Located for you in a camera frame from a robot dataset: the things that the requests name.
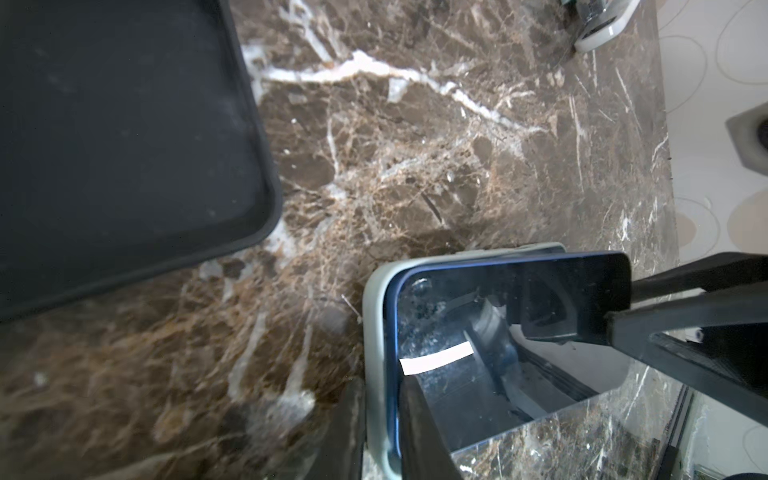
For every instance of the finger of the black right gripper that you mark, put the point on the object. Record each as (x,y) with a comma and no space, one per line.
(717,272)
(715,343)

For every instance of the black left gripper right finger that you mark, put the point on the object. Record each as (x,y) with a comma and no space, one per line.
(423,453)

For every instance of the black phone case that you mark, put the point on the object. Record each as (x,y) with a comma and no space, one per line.
(131,146)

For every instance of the light blue phone case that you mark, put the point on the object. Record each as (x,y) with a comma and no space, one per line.
(378,366)

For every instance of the blue smartphone black screen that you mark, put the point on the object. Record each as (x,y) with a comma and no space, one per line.
(497,343)

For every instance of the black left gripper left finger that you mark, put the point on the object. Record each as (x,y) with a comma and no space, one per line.
(341,453)

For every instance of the light blue white stapler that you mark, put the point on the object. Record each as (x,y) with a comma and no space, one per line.
(600,21)

